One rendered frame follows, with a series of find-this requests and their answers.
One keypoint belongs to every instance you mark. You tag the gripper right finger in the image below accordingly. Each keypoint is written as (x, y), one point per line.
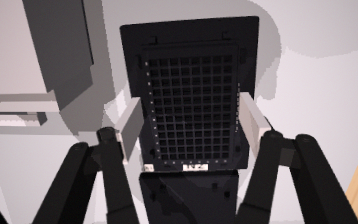
(320, 195)

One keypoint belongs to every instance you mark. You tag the grey bench mat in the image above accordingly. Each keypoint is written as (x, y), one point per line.
(306, 83)

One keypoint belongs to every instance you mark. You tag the black multi-well assay plate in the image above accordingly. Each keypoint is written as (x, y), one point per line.
(176, 100)

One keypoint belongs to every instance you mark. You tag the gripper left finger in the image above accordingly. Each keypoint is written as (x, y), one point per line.
(67, 199)

